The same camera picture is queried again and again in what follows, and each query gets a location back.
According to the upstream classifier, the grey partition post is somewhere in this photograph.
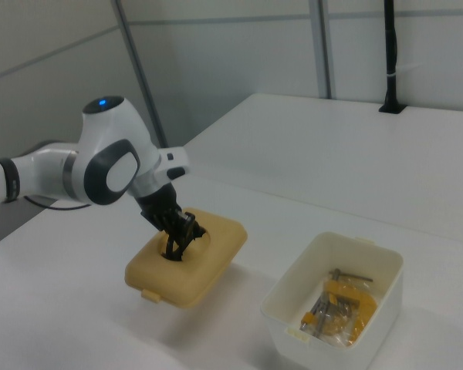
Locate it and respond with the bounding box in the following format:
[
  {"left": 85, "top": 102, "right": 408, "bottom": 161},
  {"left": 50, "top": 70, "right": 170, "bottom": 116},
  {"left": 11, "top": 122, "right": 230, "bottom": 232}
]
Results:
[
  {"left": 113, "top": 0, "right": 169, "bottom": 150},
  {"left": 307, "top": 0, "right": 333, "bottom": 99}
]

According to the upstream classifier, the black clamp pole stand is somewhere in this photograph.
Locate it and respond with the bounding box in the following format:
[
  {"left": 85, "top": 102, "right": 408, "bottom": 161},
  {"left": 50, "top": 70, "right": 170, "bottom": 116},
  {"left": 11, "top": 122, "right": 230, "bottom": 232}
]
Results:
[{"left": 377, "top": 0, "right": 407, "bottom": 115}]

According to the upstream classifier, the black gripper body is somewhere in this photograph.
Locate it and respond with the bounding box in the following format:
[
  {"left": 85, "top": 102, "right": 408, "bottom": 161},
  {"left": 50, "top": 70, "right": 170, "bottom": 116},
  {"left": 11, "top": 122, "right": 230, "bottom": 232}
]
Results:
[{"left": 135, "top": 183, "right": 187, "bottom": 233}]

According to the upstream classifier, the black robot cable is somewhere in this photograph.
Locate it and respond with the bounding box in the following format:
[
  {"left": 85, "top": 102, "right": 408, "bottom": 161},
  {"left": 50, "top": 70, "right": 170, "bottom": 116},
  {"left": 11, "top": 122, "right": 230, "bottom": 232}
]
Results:
[{"left": 22, "top": 193, "right": 93, "bottom": 212}]

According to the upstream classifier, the yellow clamp in clear bag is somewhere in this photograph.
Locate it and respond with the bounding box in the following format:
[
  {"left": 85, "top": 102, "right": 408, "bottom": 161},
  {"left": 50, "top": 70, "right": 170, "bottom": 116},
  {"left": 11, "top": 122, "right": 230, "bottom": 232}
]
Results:
[{"left": 299, "top": 268, "right": 380, "bottom": 345}]

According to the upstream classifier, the white plastic case base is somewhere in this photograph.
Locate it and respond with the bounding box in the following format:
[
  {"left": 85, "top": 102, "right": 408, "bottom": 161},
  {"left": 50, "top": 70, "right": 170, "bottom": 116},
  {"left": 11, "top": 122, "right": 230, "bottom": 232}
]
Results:
[{"left": 259, "top": 230, "right": 405, "bottom": 356}]

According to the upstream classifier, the tan case lid with handle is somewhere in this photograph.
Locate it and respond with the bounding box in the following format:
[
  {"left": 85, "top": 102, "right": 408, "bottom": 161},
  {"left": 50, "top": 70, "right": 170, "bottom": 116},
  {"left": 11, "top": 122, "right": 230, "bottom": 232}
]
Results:
[{"left": 123, "top": 207, "right": 249, "bottom": 309}]

